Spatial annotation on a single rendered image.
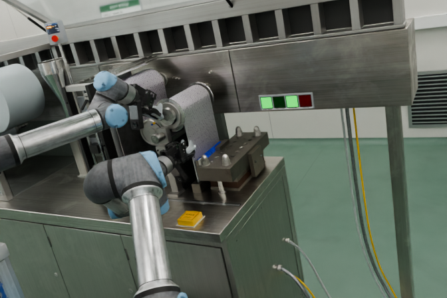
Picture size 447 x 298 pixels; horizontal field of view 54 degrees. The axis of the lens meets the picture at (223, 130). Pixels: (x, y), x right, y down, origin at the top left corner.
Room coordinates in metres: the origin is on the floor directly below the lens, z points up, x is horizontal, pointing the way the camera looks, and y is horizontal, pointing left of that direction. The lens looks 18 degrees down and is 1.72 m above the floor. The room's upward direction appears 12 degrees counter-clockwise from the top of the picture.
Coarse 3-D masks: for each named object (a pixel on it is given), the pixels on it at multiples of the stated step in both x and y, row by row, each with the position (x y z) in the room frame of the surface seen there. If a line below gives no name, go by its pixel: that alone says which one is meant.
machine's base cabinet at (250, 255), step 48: (288, 192) 1.91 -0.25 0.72; (0, 240) 2.12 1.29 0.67; (48, 240) 1.90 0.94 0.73; (96, 240) 1.73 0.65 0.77; (192, 240) 1.46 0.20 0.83; (240, 240) 1.47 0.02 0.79; (48, 288) 1.99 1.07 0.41; (96, 288) 1.79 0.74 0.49; (192, 288) 1.49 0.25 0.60; (240, 288) 1.41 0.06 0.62; (288, 288) 1.76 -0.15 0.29
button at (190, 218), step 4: (188, 212) 1.52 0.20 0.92; (192, 212) 1.51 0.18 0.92; (196, 212) 1.50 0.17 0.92; (200, 212) 1.50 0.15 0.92; (184, 216) 1.49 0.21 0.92; (188, 216) 1.49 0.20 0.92; (192, 216) 1.48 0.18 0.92; (196, 216) 1.47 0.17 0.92; (200, 216) 1.49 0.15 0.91; (180, 220) 1.47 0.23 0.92; (184, 220) 1.46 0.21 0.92; (188, 220) 1.46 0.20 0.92; (192, 220) 1.45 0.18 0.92; (196, 220) 1.47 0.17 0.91; (180, 224) 1.47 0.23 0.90; (184, 224) 1.46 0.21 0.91; (188, 224) 1.46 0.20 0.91; (192, 224) 1.45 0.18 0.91
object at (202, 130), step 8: (208, 112) 1.91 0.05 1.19; (192, 120) 1.80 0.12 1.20; (200, 120) 1.85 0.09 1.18; (208, 120) 1.90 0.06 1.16; (192, 128) 1.79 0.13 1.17; (200, 128) 1.84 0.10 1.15; (208, 128) 1.89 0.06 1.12; (216, 128) 1.95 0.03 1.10; (192, 136) 1.77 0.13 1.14; (200, 136) 1.82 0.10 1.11; (208, 136) 1.88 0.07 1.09; (216, 136) 1.93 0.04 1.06; (200, 144) 1.81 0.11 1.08; (208, 144) 1.87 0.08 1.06; (200, 152) 1.80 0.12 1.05
